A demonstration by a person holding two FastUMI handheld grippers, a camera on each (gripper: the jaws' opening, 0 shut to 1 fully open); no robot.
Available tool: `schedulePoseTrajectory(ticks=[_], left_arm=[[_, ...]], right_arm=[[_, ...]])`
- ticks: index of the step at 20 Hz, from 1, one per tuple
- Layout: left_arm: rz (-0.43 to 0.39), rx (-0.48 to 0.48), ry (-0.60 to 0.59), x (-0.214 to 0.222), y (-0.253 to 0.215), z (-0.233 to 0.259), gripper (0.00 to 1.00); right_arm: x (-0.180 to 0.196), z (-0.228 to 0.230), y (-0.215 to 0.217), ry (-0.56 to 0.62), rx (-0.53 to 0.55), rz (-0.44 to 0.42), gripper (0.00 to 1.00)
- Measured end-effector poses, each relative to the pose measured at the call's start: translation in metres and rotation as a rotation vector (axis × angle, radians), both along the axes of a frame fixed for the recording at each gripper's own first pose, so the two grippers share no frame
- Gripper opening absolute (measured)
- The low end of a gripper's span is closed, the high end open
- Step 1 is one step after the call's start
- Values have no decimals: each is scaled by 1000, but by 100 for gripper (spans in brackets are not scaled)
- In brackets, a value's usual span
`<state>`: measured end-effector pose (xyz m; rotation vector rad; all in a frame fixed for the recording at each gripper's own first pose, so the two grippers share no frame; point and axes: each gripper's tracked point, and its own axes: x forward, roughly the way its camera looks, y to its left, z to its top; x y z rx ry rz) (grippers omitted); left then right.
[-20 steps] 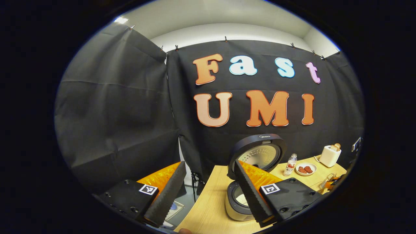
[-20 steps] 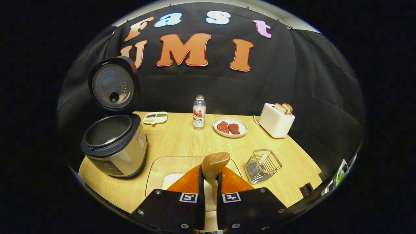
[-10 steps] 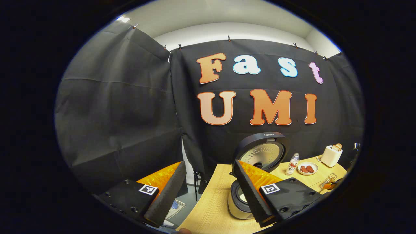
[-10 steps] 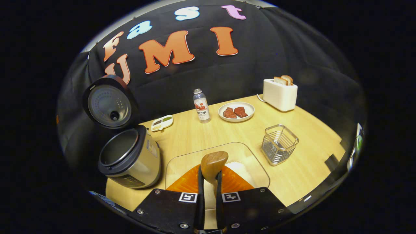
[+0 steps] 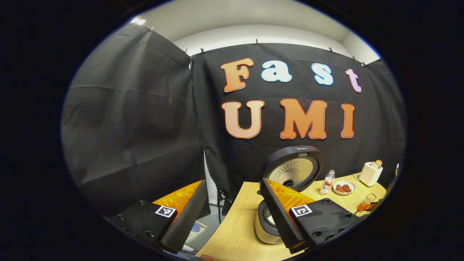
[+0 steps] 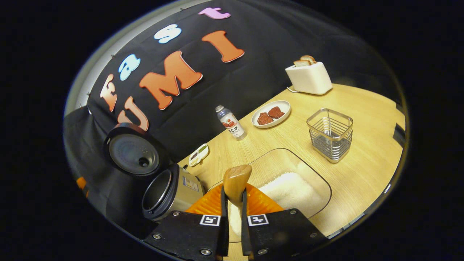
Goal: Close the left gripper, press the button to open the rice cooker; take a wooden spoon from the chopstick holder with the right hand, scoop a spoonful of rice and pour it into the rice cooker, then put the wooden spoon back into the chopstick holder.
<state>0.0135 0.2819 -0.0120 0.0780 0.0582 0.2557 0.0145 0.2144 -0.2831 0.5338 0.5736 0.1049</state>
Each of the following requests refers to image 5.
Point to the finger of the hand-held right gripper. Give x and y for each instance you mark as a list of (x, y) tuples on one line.
[(367, 207)]

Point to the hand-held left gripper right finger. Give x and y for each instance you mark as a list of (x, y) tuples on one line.
[(279, 217)]

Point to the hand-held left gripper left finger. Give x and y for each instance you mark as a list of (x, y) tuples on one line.
[(188, 217)]

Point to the clear chopstick holder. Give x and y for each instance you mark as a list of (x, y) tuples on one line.
[(369, 199)]

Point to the black rice cooker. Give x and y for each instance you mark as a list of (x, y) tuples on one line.
[(293, 152)]

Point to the white toaster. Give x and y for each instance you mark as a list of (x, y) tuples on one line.
[(369, 175)]

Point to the white round plate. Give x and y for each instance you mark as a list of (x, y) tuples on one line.
[(344, 193)]

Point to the red meat piece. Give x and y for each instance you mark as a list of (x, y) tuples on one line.
[(347, 188), (339, 188)]

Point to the black tripod stand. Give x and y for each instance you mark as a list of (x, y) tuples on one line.
[(219, 203)]

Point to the small clear plastic bottle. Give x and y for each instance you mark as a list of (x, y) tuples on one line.
[(327, 185)]

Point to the black backdrop cloth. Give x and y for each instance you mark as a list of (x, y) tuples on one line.
[(127, 127)]

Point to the row of small cloth clips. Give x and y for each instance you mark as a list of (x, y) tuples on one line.
[(256, 42)]

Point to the ceiling light strip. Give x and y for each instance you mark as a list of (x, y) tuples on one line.
[(137, 21)]

